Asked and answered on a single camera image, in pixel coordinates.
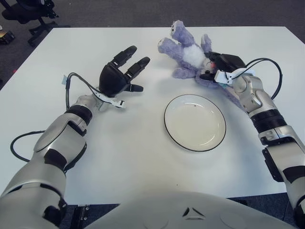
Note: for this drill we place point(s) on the white right wrist mount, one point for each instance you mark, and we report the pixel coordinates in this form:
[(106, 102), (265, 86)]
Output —
[(220, 76)]

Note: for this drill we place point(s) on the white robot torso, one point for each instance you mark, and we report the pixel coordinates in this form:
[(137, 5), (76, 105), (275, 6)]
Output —
[(166, 210)]

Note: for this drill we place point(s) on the purple plush teddy bear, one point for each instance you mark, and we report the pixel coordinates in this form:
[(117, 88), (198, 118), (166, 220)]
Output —
[(183, 47)]

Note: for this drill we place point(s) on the white plate with black rim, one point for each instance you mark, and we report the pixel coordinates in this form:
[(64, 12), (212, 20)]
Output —
[(195, 122)]

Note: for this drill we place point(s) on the brown cardboard box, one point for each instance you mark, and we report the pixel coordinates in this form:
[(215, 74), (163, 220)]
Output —
[(6, 37)]

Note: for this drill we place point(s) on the black office chair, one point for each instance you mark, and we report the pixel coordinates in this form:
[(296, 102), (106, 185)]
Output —
[(21, 12)]

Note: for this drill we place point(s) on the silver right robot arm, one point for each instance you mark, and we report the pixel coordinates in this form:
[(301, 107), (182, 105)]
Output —
[(259, 100)]

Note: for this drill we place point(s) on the white wrist mount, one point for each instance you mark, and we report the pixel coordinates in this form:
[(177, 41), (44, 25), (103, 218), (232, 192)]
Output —
[(220, 76), (116, 103)]

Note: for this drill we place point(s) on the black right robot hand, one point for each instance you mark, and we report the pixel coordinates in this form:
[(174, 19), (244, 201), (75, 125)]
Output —
[(228, 62)]

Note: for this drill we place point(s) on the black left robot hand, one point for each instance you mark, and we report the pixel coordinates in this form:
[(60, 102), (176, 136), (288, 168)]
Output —
[(112, 78)]

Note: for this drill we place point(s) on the black metal table bracket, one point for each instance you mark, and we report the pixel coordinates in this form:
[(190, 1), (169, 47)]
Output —
[(78, 217)]

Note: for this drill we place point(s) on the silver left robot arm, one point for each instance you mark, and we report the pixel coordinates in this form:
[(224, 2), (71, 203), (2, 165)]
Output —
[(57, 138)]

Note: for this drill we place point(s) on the white left wrist mount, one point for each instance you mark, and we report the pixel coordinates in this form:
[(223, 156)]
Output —
[(116, 103)]

